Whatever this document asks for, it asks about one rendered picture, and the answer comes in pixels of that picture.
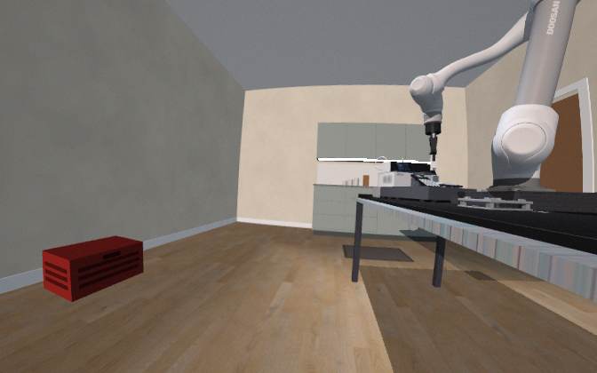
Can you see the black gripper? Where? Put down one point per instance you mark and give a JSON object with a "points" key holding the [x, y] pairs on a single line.
{"points": [[433, 129]]}

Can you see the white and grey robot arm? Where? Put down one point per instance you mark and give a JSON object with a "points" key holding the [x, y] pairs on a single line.
{"points": [[519, 145]]}

